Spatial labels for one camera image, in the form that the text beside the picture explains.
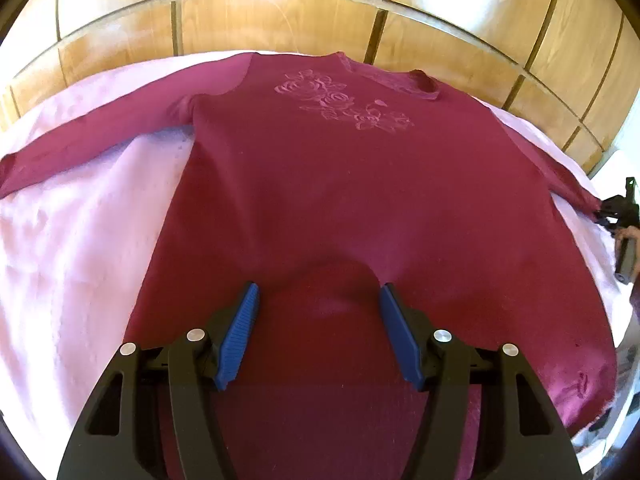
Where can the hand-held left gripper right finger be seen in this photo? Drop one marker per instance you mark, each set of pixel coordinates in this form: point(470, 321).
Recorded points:
point(397, 330)

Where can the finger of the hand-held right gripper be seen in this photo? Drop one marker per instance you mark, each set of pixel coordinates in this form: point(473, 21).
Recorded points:
point(607, 219)
point(612, 204)

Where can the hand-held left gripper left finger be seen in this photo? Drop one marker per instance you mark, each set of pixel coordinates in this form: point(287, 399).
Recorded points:
point(240, 330)

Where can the maroon embroidered sweater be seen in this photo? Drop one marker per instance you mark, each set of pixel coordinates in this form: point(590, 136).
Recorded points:
point(325, 185)

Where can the person's right hand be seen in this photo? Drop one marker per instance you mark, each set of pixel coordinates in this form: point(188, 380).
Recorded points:
point(630, 233)

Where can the white cabinet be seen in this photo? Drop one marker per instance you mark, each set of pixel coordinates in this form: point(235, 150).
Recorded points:
point(607, 170)

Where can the pink blanket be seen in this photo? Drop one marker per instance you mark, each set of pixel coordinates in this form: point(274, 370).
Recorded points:
point(75, 260)

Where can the wooden wardrobe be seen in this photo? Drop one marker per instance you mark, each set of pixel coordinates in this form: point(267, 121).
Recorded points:
point(280, 20)

